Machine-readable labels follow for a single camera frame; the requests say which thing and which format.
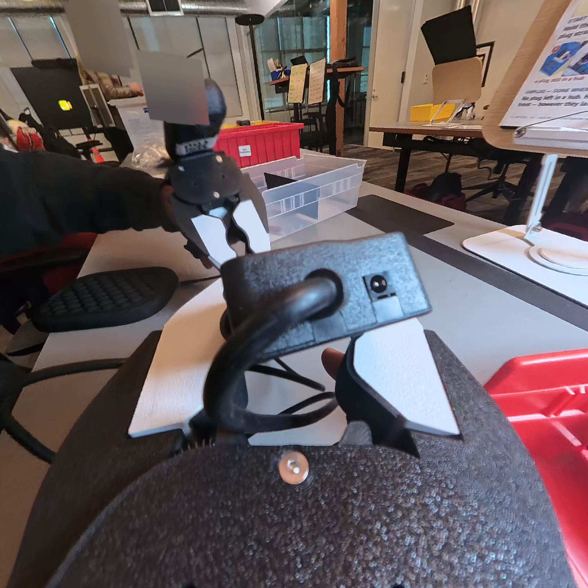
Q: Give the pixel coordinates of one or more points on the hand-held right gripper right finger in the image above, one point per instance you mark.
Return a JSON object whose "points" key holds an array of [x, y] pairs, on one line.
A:
{"points": [[399, 381]]}

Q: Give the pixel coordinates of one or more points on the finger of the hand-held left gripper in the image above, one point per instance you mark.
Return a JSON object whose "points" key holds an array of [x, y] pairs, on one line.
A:
{"points": [[252, 225], [211, 239]]}

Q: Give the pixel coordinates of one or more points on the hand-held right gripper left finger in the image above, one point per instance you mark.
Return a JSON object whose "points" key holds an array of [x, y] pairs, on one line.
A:
{"points": [[174, 376]]}

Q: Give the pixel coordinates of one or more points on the black usb hub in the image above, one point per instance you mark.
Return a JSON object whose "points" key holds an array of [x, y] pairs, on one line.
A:
{"points": [[275, 271]]}

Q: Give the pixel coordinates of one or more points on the clear plastic bin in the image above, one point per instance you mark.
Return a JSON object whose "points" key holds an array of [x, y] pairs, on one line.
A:
{"points": [[321, 183]]}

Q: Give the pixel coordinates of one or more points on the red plastic bin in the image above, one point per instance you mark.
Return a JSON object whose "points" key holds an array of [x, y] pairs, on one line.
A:
{"points": [[542, 413]]}

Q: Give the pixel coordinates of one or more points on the person's left forearm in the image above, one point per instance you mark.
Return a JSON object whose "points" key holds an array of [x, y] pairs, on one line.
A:
{"points": [[69, 197]]}

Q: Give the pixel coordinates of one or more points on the person's left hand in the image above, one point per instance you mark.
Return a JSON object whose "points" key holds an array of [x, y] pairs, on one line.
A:
{"points": [[206, 262]]}

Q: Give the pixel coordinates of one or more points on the black divider panel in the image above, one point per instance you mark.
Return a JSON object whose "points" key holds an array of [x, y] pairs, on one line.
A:
{"points": [[305, 204]]}

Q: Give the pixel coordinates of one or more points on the clear plastic bag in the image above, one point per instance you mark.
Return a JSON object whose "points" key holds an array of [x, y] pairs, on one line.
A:
{"points": [[149, 156]]}

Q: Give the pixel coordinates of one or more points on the ribbed red bin white label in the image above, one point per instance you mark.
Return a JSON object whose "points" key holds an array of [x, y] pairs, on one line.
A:
{"points": [[266, 142]]}

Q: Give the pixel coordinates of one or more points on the black chair armrest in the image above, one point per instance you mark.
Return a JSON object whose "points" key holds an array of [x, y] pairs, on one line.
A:
{"points": [[105, 294]]}

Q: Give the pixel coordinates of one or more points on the orange traffic cone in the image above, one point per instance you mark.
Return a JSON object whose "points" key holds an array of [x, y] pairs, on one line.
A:
{"points": [[96, 155]]}

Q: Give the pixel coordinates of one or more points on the whiteboard easel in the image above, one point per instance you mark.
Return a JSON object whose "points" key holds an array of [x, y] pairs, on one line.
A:
{"points": [[317, 80], [297, 82]]}

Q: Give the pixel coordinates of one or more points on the black display screen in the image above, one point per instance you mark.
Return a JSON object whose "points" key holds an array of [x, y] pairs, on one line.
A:
{"points": [[46, 96]]}

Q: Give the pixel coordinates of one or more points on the red bag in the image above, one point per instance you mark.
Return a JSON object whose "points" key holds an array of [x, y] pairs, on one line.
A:
{"points": [[441, 188]]}

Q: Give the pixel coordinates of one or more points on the wooden desk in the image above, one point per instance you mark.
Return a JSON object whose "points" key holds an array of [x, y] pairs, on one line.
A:
{"points": [[427, 131]]}

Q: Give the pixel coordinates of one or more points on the yellow plastic bin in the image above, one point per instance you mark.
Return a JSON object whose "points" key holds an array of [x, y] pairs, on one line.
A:
{"points": [[425, 112]]}

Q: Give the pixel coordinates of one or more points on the black monitor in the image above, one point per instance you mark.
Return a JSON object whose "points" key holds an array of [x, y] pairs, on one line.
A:
{"points": [[448, 36]]}

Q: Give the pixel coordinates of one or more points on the document stand with wooden board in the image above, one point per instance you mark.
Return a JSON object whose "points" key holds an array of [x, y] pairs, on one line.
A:
{"points": [[519, 69]]}

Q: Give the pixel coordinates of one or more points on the printed instruction sheet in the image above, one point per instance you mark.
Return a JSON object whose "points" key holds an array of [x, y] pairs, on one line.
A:
{"points": [[556, 82]]}

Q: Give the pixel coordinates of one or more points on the wooden post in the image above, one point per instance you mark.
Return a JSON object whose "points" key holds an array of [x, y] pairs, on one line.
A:
{"points": [[338, 69]]}

